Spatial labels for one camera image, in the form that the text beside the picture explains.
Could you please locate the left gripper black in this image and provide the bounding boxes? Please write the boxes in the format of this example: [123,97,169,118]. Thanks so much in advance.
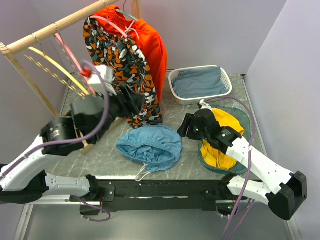
[91,82,146,142]

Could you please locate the light blue shorts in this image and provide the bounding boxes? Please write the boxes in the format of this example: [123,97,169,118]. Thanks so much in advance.
[116,125,183,182]

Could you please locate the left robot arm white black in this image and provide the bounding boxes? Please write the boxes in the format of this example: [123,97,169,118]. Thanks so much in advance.
[0,84,144,205]

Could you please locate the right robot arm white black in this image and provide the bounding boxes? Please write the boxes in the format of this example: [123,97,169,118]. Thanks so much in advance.
[177,108,308,221]

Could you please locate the yellow shorts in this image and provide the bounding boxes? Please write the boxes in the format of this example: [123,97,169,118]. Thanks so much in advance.
[200,108,245,170]

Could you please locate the camouflage shorts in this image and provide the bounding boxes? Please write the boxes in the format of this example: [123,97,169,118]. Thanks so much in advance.
[83,17,163,129]

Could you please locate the light pink hanger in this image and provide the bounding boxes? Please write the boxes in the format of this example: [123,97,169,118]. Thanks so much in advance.
[89,15,140,40]

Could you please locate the orange shorts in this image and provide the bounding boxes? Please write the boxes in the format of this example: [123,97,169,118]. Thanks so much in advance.
[94,5,168,101]

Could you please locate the green hanger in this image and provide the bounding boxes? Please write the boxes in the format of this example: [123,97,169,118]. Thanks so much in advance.
[116,0,141,21]

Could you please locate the yellow wooden hanger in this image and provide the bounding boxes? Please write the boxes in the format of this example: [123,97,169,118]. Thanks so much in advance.
[21,34,91,100]

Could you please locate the white plastic basket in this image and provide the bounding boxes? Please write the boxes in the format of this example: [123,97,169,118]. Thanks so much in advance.
[168,65,233,105]

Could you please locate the grey-blue cloth in basket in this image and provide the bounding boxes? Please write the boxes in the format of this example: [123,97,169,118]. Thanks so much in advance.
[172,66,228,99]

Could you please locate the wooden clothes rack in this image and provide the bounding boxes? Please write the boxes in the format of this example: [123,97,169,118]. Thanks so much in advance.
[0,0,142,155]

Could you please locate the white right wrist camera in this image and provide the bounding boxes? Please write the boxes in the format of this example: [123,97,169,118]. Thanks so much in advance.
[197,99,212,111]

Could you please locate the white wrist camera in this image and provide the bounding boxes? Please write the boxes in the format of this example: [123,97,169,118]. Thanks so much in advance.
[79,64,116,97]
[197,99,212,111]

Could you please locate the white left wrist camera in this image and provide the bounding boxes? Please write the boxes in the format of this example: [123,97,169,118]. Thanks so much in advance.
[79,64,116,97]

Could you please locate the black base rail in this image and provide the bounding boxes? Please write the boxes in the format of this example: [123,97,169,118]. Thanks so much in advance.
[69,178,248,218]

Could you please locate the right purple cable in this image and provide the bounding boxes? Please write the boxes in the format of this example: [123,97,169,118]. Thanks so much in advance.
[202,96,256,240]

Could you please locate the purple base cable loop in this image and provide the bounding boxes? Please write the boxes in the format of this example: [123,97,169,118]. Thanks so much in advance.
[74,196,113,223]

